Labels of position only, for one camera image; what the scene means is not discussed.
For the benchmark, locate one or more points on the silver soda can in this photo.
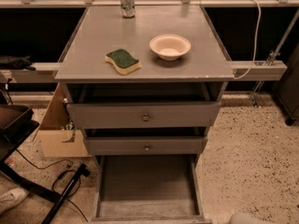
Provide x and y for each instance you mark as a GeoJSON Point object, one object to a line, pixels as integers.
{"type": "Point", "coordinates": [128, 8]}

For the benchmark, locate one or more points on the grey drawer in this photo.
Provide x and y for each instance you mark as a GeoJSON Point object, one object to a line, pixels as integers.
{"type": "Point", "coordinates": [144, 115]}
{"type": "Point", "coordinates": [154, 189]}
{"type": "Point", "coordinates": [145, 145]}

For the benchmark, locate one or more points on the grey top drawer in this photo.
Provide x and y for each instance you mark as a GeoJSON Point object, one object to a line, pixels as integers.
{"type": "Point", "coordinates": [144, 115]}

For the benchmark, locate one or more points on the green yellow sponge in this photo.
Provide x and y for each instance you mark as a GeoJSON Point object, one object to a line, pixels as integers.
{"type": "Point", "coordinates": [123, 62]}

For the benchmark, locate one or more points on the grey wooden drawer cabinet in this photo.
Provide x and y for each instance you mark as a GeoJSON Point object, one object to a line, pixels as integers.
{"type": "Point", "coordinates": [198, 76]}

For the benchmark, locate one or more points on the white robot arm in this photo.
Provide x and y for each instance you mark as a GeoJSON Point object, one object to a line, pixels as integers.
{"type": "Point", "coordinates": [242, 218]}

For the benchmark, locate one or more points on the white paper bowl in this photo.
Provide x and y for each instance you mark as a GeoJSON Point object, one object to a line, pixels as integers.
{"type": "Point", "coordinates": [170, 47]}

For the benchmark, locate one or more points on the grey bottom drawer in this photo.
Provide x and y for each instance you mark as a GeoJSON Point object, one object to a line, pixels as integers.
{"type": "Point", "coordinates": [154, 189]}

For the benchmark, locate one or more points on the black bag at left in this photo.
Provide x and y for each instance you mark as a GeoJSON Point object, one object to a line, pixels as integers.
{"type": "Point", "coordinates": [16, 63]}

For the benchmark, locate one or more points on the grey middle drawer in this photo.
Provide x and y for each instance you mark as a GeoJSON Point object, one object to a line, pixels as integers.
{"type": "Point", "coordinates": [145, 145]}

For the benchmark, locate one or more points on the dark cabinet at right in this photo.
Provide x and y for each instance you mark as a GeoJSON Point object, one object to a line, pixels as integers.
{"type": "Point", "coordinates": [287, 89]}

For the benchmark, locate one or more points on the white sneaker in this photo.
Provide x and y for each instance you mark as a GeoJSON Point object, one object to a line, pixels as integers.
{"type": "Point", "coordinates": [12, 198]}

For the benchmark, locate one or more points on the metal frame rail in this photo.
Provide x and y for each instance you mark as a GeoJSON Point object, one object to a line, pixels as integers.
{"type": "Point", "coordinates": [242, 70]}

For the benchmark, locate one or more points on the cardboard box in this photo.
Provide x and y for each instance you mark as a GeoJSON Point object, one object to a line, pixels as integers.
{"type": "Point", "coordinates": [57, 137]}

